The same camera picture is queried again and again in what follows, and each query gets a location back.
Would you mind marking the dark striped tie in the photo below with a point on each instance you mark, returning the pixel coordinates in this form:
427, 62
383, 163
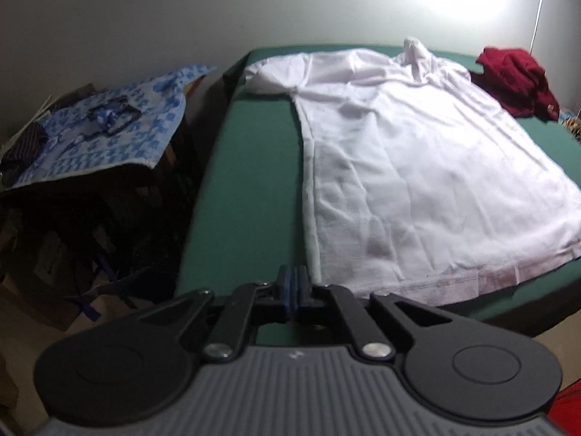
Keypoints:
27, 143

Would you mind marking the dark red sweater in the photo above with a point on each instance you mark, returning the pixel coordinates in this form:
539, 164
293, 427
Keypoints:
517, 81

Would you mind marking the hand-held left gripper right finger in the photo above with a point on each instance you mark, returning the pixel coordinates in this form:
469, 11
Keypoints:
300, 291

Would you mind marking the bright red object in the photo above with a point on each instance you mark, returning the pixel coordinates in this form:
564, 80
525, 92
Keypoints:
569, 413

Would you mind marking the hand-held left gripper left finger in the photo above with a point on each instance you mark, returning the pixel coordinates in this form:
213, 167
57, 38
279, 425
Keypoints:
285, 291

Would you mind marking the brown floor cardboard box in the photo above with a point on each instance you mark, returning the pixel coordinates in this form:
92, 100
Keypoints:
41, 290

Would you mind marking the white shirt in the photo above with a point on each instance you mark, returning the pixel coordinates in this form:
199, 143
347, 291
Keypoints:
408, 168

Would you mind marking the blue patterned cloth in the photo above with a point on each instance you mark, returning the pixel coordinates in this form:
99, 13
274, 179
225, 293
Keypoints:
136, 131

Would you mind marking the woven basket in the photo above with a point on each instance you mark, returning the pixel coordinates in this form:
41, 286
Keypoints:
573, 123

